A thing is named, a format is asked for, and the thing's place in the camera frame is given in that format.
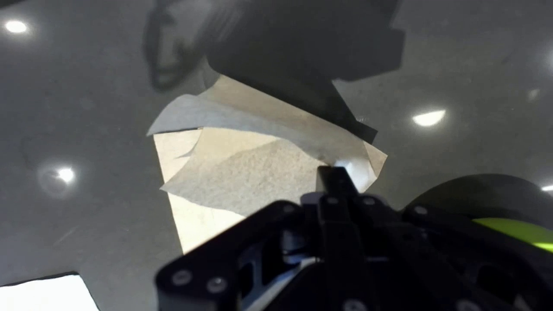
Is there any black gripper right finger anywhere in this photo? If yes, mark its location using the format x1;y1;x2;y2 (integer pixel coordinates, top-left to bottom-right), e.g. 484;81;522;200
339;164;553;311

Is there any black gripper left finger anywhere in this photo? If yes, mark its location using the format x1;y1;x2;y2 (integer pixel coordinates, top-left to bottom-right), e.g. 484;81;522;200
154;164;346;311

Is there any white paper napkin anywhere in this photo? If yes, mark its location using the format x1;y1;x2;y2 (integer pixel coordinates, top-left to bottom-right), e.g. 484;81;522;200
146;74;389;256
0;273;101;311

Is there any green plastic bowl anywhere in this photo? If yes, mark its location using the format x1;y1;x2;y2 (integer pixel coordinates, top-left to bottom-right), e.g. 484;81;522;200
403;171;553;257

